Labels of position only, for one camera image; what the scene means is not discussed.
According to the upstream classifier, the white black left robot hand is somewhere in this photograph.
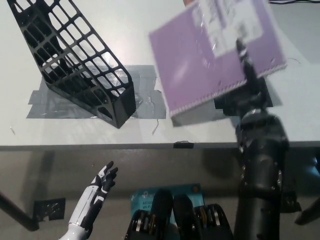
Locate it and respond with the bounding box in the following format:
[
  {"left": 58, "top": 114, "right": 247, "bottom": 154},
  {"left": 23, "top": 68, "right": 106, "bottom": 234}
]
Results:
[{"left": 68, "top": 160, "right": 119, "bottom": 230}]

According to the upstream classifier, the small black tape strip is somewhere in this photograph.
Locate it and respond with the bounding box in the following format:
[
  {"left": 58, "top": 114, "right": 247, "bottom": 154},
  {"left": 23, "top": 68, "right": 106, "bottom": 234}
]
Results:
[{"left": 173, "top": 141, "right": 195, "bottom": 150}]

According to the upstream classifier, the teal printed box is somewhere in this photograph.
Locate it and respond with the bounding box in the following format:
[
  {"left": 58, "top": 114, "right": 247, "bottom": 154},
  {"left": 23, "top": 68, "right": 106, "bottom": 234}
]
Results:
[{"left": 129, "top": 184, "right": 206, "bottom": 213}]

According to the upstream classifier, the black desk leg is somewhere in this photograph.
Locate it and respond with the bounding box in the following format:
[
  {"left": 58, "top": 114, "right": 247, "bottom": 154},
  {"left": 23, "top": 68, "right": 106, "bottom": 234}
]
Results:
[
  {"left": 294, "top": 196, "right": 320, "bottom": 225},
  {"left": 0, "top": 191, "right": 40, "bottom": 231}
]

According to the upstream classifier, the black ribbed robot body block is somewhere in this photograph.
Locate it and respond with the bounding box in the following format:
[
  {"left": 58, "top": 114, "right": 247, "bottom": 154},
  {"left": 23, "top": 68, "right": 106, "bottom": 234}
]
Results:
[
  {"left": 173, "top": 194, "right": 235, "bottom": 240},
  {"left": 126, "top": 188, "right": 176, "bottom": 240}
]

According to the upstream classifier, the grey tape patch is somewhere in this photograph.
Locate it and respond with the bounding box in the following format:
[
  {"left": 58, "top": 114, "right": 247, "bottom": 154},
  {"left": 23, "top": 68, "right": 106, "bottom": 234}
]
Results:
[{"left": 25, "top": 64, "right": 167, "bottom": 120}]

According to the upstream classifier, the black tape patch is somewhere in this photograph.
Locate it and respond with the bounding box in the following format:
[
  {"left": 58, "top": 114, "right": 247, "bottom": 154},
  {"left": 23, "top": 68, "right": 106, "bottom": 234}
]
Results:
[{"left": 213, "top": 77, "right": 274, "bottom": 118}]

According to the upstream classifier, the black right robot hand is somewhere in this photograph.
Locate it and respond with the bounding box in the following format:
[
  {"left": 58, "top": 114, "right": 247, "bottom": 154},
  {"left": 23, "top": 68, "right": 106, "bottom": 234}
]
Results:
[{"left": 235, "top": 38, "right": 274, "bottom": 120}]

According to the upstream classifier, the black cable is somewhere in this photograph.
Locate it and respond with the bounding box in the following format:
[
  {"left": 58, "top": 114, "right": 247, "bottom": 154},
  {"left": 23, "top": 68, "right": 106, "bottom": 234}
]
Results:
[{"left": 268, "top": 0, "right": 320, "bottom": 6}]

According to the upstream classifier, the black lattice magazine shelf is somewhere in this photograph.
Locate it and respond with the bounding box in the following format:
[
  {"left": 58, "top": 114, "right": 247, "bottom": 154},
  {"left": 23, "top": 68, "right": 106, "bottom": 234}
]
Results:
[{"left": 6, "top": 0, "right": 137, "bottom": 130}]

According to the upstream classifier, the purple spiral notebook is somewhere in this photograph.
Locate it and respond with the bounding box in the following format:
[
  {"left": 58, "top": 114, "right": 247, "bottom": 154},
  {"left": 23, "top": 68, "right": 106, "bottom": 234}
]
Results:
[{"left": 148, "top": 0, "right": 288, "bottom": 127}]

